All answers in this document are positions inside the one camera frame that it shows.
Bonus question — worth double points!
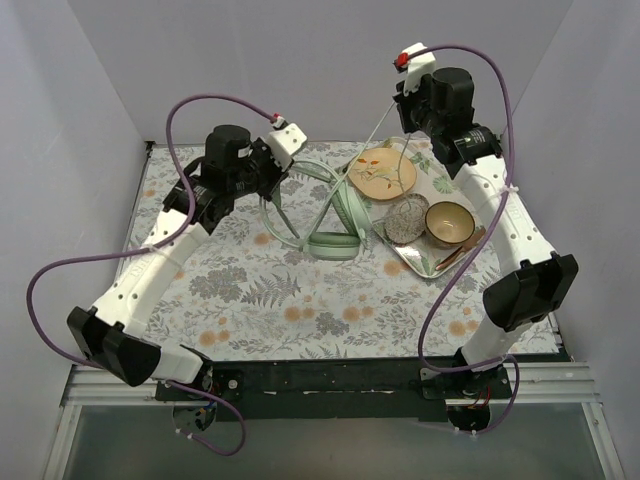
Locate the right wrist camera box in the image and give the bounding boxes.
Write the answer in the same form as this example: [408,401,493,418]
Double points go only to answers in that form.
[394,42,437,97]

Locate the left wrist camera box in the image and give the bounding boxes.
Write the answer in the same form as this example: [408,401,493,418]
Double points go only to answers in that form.
[265,123,308,172]

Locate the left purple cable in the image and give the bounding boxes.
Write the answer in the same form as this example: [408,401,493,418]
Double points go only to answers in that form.
[25,92,291,457]

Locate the floral serving tray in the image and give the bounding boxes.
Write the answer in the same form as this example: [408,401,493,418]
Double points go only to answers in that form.
[351,137,484,279]

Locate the mint green headphones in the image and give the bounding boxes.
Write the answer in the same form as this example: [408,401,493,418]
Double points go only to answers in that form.
[258,99,426,261]

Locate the floral tablecloth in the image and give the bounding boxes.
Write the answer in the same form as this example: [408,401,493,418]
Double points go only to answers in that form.
[102,137,564,362]

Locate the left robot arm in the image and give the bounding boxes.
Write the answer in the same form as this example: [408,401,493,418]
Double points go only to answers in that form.
[67,120,307,400]

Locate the speckled saucer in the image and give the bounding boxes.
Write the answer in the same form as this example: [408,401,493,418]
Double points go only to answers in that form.
[383,193,429,245]

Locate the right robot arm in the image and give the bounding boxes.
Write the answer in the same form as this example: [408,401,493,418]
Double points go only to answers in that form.
[394,67,579,398]

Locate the cream bowl dark rim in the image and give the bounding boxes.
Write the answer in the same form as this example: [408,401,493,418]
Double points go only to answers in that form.
[425,201,476,249]

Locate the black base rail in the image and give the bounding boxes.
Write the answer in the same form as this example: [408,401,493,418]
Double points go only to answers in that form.
[153,354,513,424]

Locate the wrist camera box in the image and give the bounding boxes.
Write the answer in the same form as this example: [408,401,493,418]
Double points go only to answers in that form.
[265,123,308,172]
[394,42,437,97]

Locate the aluminium frame rail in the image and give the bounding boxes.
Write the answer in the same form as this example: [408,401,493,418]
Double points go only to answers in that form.
[61,362,602,407]

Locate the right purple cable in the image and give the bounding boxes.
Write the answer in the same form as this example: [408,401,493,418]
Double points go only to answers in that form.
[399,43,521,435]

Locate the yellow bird plate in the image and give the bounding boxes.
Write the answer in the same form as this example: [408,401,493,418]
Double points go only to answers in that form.
[348,148,417,201]

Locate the purple cable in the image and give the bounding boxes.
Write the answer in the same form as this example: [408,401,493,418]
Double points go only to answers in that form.
[25,92,291,457]
[399,43,521,435]

